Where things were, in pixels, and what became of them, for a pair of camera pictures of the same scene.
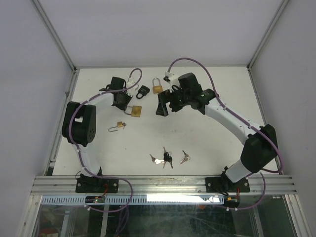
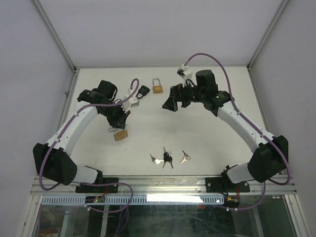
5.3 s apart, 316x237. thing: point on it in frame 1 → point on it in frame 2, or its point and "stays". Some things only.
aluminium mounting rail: (67, 185) stays
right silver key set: (186, 158) stays
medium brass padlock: (136, 111) → (120, 134)
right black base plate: (224, 184) stays
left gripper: (123, 106) → (120, 122)
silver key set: (156, 161) stays
